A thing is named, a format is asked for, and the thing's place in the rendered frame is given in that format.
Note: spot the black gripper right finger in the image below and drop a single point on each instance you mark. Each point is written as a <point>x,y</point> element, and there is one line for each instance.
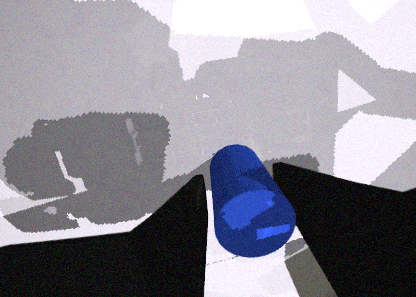
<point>362,236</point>

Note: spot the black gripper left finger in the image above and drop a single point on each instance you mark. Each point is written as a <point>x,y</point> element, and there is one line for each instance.
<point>163,256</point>

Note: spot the blue marker cap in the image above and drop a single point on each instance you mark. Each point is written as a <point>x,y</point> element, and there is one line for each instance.
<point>252,216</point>

